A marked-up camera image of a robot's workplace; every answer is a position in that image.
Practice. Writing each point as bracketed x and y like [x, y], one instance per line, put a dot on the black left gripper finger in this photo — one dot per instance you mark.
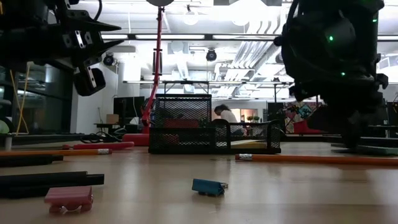
[99, 49]
[93, 25]

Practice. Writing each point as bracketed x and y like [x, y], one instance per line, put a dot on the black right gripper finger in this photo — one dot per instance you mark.
[353, 137]

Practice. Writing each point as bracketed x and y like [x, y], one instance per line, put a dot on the orange pencil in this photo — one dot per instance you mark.
[311, 160]
[62, 152]

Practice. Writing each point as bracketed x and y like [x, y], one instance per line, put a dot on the red grey scissors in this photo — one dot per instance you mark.
[102, 146]

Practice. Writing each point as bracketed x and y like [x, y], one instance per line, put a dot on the pale yellow sticky note pad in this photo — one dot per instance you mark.
[248, 144]

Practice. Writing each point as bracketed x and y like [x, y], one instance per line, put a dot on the black mesh desk organizer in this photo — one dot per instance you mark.
[180, 140]

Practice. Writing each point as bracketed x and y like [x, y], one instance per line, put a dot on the black pen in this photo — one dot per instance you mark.
[25, 160]
[46, 183]

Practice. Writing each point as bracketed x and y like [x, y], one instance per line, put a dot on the pink binder clip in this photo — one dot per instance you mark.
[68, 196]

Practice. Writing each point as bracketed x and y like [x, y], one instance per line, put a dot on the blue binder clip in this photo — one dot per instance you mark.
[206, 186]

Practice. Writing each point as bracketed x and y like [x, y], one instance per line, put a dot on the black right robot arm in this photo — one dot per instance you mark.
[329, 56]

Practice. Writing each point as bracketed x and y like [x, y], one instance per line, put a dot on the black round ceiling fixture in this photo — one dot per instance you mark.
[109, 60]
[211, 55]

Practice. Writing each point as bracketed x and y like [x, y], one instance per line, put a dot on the red bin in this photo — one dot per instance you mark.
[303, 128]

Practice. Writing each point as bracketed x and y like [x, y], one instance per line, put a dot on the cardboard box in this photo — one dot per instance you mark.
[112, 119]

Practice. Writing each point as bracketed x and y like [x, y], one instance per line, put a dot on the overhead LED light bar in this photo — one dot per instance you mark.
[171, 36]

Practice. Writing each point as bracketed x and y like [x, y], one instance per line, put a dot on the red desk lamp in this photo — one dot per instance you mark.
[136, 140]

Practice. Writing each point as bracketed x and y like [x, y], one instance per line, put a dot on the person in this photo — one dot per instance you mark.
[228, 116]

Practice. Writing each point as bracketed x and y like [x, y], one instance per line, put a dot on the colourful wall mural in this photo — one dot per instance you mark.
[298, 113]

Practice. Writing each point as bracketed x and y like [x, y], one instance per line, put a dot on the white post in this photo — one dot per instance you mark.
[8, 143]

